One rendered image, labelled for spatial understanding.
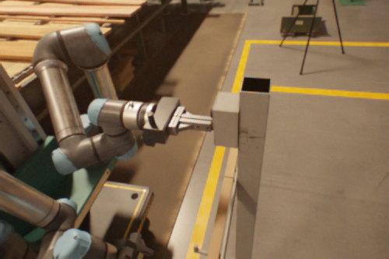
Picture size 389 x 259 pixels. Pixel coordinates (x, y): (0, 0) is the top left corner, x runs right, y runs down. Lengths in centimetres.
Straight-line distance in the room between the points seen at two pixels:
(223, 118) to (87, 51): 57
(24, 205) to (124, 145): 28
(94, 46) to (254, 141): 62
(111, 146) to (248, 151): 38
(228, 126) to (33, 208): 56
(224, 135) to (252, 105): 11
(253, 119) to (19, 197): 61
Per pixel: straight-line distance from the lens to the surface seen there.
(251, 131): 58
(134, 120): 66
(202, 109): 259
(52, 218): 87
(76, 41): 96
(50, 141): 124
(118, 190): 165
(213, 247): 65
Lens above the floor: 160
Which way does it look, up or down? 38 degrees down
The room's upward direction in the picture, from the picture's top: 6 degrees counter-clockwise
